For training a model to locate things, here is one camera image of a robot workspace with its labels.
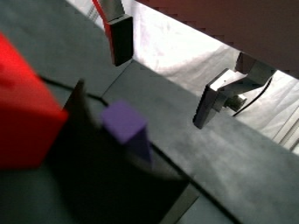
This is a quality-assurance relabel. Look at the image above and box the orange red shape board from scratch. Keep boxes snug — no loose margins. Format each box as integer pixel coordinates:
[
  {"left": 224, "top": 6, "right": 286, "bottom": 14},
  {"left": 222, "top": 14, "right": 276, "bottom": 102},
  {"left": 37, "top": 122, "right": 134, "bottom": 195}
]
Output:
[{"left": 0, "top": 33, "right": 67, "bottom": 169}]

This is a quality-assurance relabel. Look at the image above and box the purple rectangular block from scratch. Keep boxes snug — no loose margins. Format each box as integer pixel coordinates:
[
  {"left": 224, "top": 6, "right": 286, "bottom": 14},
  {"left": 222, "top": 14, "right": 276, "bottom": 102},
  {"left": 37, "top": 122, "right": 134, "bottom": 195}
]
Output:
[{"left": 99, "top": 101, "right": 152, "bottom": 163}]

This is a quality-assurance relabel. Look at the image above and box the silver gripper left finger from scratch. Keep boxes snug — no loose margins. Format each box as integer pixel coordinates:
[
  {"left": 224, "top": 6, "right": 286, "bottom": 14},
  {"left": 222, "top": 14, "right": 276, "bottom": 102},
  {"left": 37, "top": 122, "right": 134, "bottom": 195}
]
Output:
[{"left": 91, "top": 0, "right": 134, "bottom": 67}]

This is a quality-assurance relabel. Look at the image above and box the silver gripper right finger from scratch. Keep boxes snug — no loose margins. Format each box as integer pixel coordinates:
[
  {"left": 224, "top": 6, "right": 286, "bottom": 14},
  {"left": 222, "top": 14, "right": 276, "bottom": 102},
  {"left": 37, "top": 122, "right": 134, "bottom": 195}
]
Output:
[{"left": 192, "top": 52, "right": 276, "bottom": 129}]

